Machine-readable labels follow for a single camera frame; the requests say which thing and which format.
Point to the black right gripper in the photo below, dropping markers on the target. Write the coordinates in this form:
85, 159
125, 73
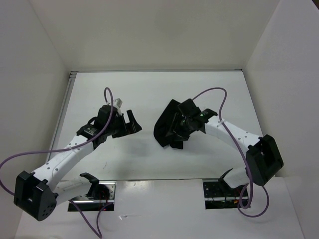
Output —
185, 134

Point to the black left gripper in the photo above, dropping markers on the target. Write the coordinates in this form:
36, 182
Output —
131, 127

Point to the black skirt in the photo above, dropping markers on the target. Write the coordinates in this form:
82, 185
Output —
170, 129

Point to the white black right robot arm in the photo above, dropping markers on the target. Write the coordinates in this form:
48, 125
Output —
262, 157

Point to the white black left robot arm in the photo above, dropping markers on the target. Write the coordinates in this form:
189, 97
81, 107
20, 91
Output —
39, 192

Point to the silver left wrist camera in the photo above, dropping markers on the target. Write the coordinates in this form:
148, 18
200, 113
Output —
117, 103

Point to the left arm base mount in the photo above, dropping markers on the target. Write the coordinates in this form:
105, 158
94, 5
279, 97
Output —
104, 197

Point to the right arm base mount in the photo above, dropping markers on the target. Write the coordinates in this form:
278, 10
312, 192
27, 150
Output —
218, 196

